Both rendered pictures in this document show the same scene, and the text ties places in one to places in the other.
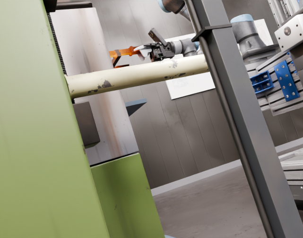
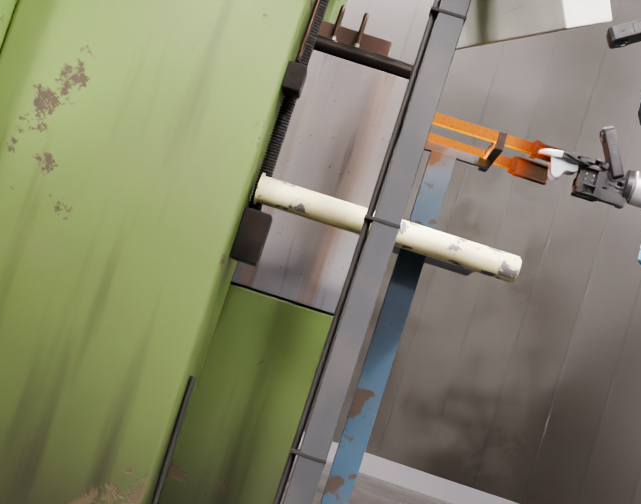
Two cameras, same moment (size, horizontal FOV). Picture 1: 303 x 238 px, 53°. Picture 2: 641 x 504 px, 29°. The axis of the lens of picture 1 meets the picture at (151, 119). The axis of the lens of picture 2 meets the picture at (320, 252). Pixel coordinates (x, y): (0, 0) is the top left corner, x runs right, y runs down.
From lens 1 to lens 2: 1.47 m
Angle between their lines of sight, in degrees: 26
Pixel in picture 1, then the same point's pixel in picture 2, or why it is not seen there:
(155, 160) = (617, 450)
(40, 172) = (172, 255)
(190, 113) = not seen: outside the picture
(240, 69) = (376, 273)
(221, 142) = not seen: outside the picture
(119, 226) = (249, 388)
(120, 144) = (319, 291)
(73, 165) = (203, 267)
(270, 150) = (348, 359)
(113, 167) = (290, 313)
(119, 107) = (352, 242)
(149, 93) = not seen: outside the picture
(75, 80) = (269, 186)
